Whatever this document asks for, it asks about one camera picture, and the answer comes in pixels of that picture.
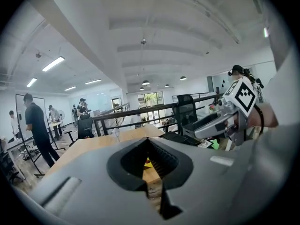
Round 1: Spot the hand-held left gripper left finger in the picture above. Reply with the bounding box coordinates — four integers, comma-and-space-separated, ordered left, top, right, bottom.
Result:
28, 136, 162, 225

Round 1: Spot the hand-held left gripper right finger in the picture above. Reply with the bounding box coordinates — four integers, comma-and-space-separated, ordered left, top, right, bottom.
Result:
147, 136, 256, 225

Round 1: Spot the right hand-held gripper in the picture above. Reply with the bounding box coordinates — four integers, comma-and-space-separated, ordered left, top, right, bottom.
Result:
194, 75, 258, 147

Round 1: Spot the person's right forearm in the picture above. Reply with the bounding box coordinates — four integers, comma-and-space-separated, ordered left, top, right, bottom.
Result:
247, 103, 280, 129

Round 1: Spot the black box lid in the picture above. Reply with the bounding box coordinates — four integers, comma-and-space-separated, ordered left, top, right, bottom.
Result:
161, 132, 188, 146

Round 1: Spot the person's right hand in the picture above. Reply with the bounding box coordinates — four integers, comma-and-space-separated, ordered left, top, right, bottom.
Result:
226, 112, 246, 133

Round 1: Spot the green cloth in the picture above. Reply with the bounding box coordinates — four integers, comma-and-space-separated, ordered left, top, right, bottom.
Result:
206, 138, 220, 150

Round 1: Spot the white paper sheet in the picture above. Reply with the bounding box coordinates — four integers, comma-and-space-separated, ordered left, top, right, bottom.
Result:
197, 140, 212, 149

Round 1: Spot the black high-back office chair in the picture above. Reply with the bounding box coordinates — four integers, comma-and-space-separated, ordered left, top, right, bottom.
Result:
175, 94, 200, 136

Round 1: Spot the black straight metal railing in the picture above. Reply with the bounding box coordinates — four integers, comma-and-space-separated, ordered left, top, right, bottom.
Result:
172, 92, 212, 103

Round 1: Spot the black mesh office chair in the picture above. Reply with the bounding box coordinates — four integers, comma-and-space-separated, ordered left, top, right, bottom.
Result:
64, 117, 96, 148

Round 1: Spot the large glass window door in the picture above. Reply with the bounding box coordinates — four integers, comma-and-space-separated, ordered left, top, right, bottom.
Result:
137, 91, 164, 122

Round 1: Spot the black wheeled equipment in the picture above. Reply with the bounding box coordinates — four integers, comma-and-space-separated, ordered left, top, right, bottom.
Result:
19, 146, 38, 162

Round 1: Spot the standing floor fan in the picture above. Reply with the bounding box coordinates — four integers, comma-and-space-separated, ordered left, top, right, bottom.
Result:
58, 110, 66, 127

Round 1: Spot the black curved metal railing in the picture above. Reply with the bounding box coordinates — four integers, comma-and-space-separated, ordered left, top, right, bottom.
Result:
92, 92, 226, 137

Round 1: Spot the white desk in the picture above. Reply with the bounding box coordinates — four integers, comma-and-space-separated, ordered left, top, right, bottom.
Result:
5, 135, 36, 180

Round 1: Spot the black swivel office chair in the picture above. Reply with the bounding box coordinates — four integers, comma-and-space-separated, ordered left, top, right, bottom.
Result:
0, 146, 24, 185

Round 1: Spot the black wrist strap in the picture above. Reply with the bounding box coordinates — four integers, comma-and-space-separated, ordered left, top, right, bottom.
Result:
254, 104, 265, 135

